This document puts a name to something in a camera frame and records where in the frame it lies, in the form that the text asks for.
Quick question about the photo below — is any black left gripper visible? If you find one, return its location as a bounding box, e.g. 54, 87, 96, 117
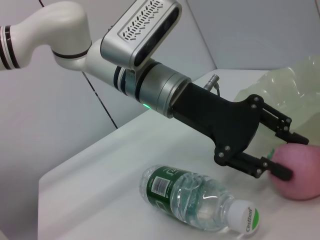
171, 82, 310, 182

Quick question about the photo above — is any pink peach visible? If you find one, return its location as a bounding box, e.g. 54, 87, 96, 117
268, 143, 320, 201

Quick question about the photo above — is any clear green-label water bottle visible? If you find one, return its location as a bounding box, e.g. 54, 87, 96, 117
138, 164, 261, 238

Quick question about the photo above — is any green glass fruit plate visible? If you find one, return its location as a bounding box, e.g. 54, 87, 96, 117
233, 55, 320, 151

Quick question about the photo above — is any left gripper cable with plug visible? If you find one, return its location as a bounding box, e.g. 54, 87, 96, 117
203, 74, 222, 97

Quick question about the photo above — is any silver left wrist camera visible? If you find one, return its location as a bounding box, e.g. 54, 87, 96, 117
99, 0, 183, 75

